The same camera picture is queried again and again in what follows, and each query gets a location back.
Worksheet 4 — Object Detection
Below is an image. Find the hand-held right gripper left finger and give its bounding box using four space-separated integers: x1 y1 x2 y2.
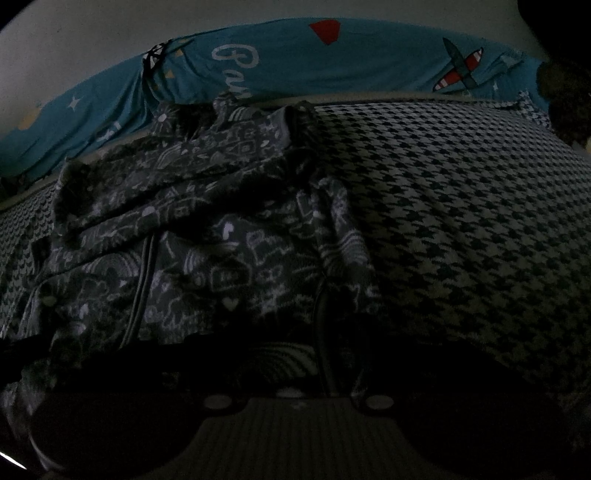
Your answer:
60 316 243 413

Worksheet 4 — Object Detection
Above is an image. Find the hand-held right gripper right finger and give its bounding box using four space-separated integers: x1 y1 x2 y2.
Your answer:
356 316 539 413

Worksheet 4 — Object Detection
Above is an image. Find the dark doodle print jacket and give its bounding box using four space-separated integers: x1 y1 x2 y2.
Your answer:
0 92 384 462

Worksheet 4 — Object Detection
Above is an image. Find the houndstooth bed mat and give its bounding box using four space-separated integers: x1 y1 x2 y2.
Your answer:
0 90 591 416

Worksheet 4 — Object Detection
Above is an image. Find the black white patterned clip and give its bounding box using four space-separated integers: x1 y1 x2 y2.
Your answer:
141 41 174 77

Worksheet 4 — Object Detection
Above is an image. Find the blue printed bedsheet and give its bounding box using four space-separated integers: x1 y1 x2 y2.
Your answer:
0 17 550 181

